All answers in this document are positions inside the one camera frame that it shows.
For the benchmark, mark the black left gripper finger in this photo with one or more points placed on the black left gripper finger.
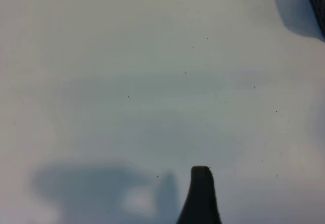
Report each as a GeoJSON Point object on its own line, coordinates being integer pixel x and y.
{"type": "Point", "coordinates": [201, 198]}

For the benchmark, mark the dark brown woven basket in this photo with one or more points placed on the dark brown woven basket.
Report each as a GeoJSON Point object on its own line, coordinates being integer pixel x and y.
{"type": "Point", "coordinates": [318, 0]}

